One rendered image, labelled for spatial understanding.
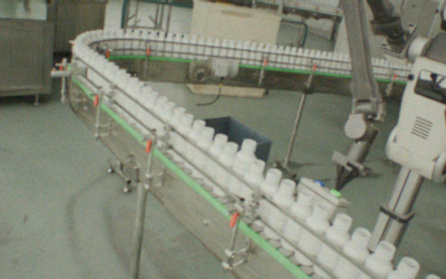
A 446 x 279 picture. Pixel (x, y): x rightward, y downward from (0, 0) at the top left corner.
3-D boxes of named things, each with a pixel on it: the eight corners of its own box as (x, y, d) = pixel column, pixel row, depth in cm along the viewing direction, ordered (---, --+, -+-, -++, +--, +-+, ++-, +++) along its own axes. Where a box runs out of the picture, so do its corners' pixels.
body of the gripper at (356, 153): (360, 172, 105) (373, 147, 104) (331, 156, 112) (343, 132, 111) (369, 175, 110) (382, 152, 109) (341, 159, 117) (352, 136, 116)
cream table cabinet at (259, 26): (247, 84, 639) (262, 10, 593) (263, 98, 587) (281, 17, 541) (180, 80, 596) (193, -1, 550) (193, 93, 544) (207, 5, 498)
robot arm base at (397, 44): (401, 54, 137) (417, 26, 137) (395, 43, 131) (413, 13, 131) (379, 48, 143) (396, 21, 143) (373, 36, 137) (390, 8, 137)
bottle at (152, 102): (138, 131, 155) (142, 91, 149) (149, 129, 160) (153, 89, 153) (148, 137, 152) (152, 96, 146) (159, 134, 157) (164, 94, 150)
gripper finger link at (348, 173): (338, 194, 108) (354, 163, 107) (318, 181, 113) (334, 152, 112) (348, 195, 113) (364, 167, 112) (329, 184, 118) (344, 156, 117)
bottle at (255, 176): (255, 220, 114) (268, 170, 107) (234, 215, 114) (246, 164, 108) (257, 208, 119) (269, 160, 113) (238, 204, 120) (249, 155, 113)
